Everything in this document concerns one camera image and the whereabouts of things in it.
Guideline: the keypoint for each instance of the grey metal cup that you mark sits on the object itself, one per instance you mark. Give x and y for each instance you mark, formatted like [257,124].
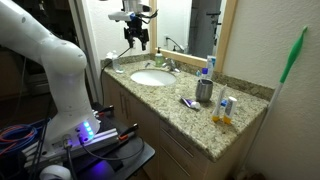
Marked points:
[204,90]

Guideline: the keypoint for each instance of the white oval sink basin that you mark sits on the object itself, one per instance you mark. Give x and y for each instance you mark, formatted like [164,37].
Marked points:
[153,77]

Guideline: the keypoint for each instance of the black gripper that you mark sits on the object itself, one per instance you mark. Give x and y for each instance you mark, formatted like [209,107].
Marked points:
[135,26]

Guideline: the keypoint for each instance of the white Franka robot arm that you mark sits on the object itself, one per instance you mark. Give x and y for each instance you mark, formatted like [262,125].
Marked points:
[63,73]

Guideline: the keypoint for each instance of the aluminium mounting rail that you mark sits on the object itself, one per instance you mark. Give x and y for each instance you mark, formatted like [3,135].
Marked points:
[96,140]

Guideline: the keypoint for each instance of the chrome sink faucet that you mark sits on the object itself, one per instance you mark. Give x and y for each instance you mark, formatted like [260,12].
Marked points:
[170,64]

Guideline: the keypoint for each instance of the purple toothpaste tube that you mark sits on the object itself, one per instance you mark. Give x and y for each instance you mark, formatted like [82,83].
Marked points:
[189,102]

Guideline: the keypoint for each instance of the wooden framed wall mirror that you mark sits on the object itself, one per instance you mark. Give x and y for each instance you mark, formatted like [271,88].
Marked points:
[227,33]

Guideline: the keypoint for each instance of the white sunscreen tube yellow cap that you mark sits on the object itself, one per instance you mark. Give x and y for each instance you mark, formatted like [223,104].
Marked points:
[230,111]

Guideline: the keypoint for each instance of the orange and black clamp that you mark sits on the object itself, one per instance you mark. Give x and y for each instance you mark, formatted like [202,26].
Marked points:
[106,110]
[128,131]

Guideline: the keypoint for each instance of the black robot cart top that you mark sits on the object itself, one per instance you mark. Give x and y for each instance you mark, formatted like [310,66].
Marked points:
[133,158]

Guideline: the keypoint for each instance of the blue razor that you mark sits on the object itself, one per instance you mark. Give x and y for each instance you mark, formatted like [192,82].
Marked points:
[147,64]

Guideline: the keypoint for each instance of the green hand soap bottle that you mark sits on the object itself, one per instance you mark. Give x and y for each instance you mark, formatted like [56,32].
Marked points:
[159,59]

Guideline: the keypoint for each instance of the beige vanity cabinet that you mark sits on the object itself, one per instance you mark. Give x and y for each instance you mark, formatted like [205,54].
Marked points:
[146,123]

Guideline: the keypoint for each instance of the white roll-on blue cap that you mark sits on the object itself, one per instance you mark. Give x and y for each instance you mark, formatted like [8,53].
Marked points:
[204,73]

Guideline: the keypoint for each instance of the slim white tube yellow cap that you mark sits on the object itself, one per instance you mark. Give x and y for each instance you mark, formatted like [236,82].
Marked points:
[218,105]

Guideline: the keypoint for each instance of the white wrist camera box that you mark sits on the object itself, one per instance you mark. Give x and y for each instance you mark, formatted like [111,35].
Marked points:
[119,15]

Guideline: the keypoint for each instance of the white paper packet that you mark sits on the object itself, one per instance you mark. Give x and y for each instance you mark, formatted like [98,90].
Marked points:
[109,55]

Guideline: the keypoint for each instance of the white door frame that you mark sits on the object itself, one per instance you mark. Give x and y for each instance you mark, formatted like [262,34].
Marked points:
[87,43]

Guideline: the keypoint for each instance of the white round object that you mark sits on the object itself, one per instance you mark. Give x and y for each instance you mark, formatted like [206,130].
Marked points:
[55,172]

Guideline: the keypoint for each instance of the blue and white tube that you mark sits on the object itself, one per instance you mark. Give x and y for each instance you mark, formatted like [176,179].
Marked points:
[211,65]

